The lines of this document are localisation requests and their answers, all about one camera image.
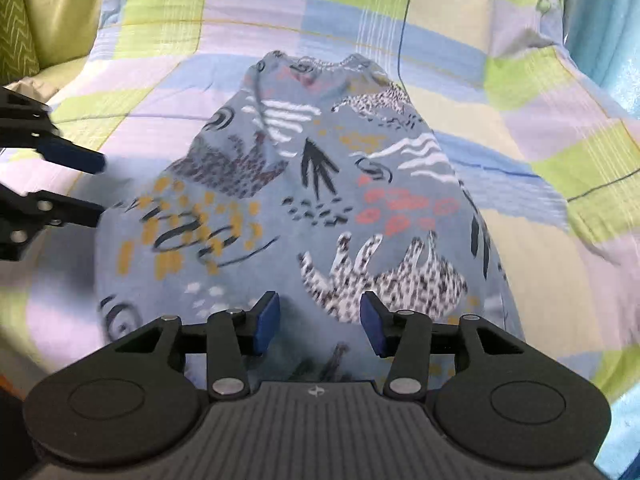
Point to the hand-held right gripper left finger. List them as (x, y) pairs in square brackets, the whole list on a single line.
[(265, 325)]

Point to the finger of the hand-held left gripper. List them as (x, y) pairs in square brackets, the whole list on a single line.
[(75, 156), (70, 210)]

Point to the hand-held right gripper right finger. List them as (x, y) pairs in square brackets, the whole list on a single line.
[(372, 325)]

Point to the blue patterned pants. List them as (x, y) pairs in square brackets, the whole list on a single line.
[(325, 200)]

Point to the beige cloth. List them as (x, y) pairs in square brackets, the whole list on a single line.
[(30, 89)]

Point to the green zigzag pillow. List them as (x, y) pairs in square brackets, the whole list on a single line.
[(15, 25)]

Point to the green covered sofa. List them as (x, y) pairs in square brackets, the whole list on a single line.
[(65, 10)]

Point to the plaid blanket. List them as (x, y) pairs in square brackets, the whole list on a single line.
[(350, 0)]

